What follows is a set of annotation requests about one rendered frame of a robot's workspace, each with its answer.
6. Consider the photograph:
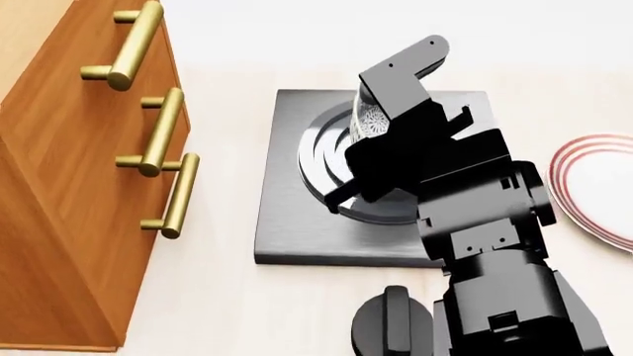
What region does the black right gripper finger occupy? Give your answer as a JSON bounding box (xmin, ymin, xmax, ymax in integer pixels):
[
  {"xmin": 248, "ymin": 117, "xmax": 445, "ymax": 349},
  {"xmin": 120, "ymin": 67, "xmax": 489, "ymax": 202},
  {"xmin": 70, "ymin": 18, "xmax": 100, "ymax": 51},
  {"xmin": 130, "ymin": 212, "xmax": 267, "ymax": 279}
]
[
  {"xmin": 358, "ymin": 34, "xmax": 452, "ymax": 124},
  {"xmin": 325, "ymin": 177, "xmax": 367, "ymax": 216}
]

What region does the patterned glass bowl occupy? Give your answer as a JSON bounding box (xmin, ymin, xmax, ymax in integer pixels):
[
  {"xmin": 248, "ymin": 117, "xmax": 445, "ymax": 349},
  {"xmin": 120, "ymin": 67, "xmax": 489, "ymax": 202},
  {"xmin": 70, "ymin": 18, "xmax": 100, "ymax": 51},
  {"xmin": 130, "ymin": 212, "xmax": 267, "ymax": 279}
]
[{"xmin": 349, "ymin": 88, "xmax": 394, "ymax": 144}]

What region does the round grey stove burner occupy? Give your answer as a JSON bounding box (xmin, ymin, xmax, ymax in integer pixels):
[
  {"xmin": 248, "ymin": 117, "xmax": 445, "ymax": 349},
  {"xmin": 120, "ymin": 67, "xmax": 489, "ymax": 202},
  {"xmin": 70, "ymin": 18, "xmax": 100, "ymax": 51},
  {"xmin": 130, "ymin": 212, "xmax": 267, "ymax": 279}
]
[{"xmin": 295, "ymin": 101, "xmax": 422, "ymax": 225}]

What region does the grey square stove plate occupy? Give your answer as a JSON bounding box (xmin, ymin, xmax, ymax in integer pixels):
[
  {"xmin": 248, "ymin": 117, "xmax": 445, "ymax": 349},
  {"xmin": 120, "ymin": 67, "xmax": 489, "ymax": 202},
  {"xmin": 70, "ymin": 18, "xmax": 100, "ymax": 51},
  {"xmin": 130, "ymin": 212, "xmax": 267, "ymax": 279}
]
[{"xmin": 252, "ymin": 88, "xmax": 497, "ymax": 270}]

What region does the black round stove knob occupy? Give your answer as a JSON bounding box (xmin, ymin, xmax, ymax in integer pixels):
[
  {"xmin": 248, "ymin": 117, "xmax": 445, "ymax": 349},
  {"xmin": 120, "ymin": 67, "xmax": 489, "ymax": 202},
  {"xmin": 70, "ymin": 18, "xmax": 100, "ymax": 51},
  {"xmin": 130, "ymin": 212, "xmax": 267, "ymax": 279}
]
[{"xmin": 349, "ymin": 285, "xmax": 437, "ymax": 356}]

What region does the white plate with red rings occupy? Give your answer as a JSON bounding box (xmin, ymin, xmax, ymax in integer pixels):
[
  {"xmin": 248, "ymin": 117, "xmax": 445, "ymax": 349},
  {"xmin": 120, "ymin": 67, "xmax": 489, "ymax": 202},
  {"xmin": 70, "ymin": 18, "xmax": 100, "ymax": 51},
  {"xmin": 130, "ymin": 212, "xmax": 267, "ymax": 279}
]
[{"xmin": 545, "ymin": 133, "xmax": 633, "ymax": 255}]

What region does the wooden drawer cabinet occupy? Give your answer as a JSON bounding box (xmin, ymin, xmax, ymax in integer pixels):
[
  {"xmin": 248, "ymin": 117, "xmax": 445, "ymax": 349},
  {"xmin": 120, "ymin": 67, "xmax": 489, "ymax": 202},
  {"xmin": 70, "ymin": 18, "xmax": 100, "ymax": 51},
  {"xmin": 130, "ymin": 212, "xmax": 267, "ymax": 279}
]
[{"xmin": 0, "ymin": 0, "xmax": 192, "ymax": 353}]

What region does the long brass drawer handle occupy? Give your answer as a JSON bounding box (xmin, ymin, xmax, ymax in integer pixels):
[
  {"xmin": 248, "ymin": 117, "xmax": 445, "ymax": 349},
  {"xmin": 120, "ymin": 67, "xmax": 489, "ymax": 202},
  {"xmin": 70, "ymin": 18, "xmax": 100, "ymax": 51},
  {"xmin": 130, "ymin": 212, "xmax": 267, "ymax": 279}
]
[{"xmin": 80, "ymin": 0, "xmax": 165, "ymax": 92}]

